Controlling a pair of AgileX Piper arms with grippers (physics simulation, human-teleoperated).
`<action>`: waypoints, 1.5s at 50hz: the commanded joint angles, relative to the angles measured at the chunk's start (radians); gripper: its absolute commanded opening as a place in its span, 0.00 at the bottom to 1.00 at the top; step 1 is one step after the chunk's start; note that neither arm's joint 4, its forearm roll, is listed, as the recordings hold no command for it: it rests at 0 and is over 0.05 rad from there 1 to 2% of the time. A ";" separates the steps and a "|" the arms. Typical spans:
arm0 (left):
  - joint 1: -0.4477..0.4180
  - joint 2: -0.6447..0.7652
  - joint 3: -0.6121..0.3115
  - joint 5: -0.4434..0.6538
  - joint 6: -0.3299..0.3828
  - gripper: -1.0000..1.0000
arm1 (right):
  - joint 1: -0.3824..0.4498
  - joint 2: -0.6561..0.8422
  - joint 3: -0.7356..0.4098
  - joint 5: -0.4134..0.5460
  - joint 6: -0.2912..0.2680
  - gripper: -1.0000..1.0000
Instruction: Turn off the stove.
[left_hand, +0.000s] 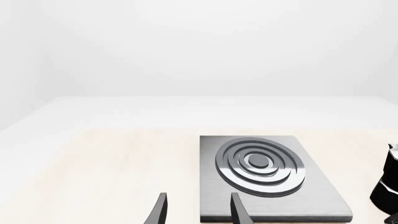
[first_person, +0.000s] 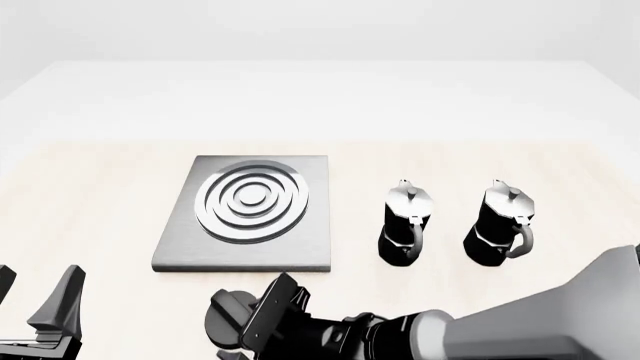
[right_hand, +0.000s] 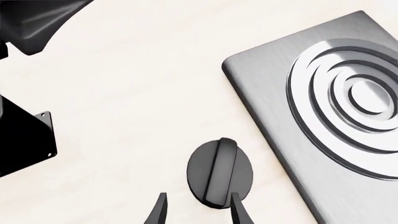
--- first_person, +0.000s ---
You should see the flat square stove plate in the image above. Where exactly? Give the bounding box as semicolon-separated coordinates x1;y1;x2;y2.
148;154;333;274

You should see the round black stove knob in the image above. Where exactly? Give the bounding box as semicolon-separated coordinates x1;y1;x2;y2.
203;288;257;351

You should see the black moka pot, silver lid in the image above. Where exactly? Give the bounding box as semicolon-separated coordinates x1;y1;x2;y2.
377;179;434;268
462;178;538;269

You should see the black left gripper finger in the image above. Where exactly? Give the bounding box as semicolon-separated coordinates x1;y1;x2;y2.
26;264;87;335
0;264;18;298

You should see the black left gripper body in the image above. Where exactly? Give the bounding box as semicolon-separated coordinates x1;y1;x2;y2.
0;326;84;360

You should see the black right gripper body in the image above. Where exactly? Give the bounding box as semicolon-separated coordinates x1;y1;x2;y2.
285;285;315;322

